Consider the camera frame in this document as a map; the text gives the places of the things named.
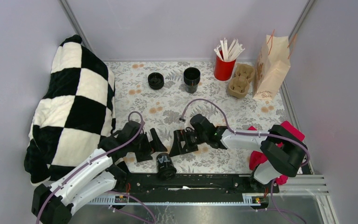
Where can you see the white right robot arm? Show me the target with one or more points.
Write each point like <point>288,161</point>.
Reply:
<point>222,137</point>

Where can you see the crumpled magenta cloth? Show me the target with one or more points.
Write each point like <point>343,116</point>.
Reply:
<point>280,157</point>

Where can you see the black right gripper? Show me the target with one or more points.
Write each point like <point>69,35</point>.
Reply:
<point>181,135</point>

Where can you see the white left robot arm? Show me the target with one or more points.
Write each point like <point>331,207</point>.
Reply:
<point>103,170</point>

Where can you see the white wrapped straws bundle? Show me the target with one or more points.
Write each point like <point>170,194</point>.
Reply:
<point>228,52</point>

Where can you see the black white checkered blanket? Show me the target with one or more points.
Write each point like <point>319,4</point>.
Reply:
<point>75,114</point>

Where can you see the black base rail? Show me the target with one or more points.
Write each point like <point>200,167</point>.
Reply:
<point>192,188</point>

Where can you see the aluminium front frame rail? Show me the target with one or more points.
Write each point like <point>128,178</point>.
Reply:
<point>302,185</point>

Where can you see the stack of black cups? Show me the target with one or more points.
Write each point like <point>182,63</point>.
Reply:
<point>191,78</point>

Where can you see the brown cardboard cup carrier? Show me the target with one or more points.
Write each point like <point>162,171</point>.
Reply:
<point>239,85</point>

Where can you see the single black lid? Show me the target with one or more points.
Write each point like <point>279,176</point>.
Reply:
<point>166,174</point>

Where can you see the single black coffee cup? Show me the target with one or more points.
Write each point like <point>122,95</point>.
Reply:
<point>165,164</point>

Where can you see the tan paper bag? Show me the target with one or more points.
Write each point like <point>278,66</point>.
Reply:
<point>272,65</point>

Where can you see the red cup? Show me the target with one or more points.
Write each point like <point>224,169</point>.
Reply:
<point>223,70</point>

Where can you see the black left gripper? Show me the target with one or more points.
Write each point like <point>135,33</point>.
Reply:
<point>151,147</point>

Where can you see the floral tablecloth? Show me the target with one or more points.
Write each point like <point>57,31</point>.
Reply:
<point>162,108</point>

